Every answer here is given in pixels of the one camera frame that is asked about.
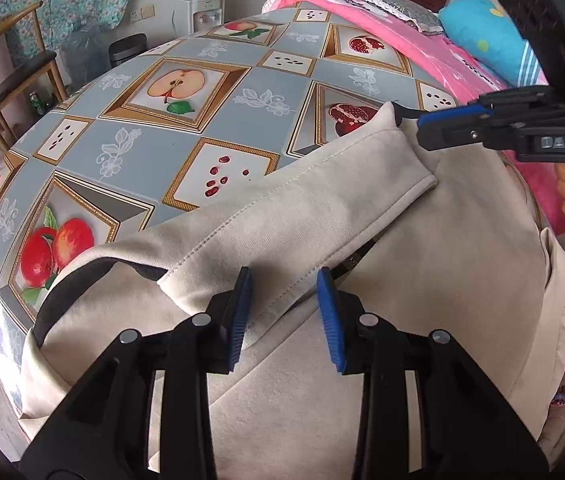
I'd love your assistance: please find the wooden chair black seat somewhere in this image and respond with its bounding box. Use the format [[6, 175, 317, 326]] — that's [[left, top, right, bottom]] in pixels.
[[0, 0, 69, 153]]

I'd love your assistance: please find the cream zip-up jacket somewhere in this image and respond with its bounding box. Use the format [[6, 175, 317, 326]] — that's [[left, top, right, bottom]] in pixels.
[[16, 100, 565, 480]]

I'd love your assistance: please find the blue cartoon pillow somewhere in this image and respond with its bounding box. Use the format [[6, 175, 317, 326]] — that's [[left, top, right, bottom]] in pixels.
[[438, 0, 547, 87]]

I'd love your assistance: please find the grey lace pillow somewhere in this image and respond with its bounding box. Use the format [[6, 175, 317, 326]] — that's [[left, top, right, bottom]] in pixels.
[[360, 0, 444, 36]]

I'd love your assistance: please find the pink floral blanket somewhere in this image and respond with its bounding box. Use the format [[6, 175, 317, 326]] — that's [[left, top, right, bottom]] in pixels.
[[262, 0, 565, 406]]

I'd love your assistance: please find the white water dispenser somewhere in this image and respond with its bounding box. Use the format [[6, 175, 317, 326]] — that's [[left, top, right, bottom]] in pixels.
[[185, 0, 225, 34]]

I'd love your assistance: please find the black rice cooker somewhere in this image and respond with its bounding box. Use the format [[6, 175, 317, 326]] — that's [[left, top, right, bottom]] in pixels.
[[108, 32, 148, 67]]

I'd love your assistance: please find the fruit pattern blue tablecloth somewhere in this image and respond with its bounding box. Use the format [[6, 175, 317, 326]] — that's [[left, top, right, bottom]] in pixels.
[[0, 1, 460, 410]]

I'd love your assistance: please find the empty clear water jug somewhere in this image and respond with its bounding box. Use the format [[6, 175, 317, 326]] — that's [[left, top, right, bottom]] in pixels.
[[60, 25, 110, 87]]

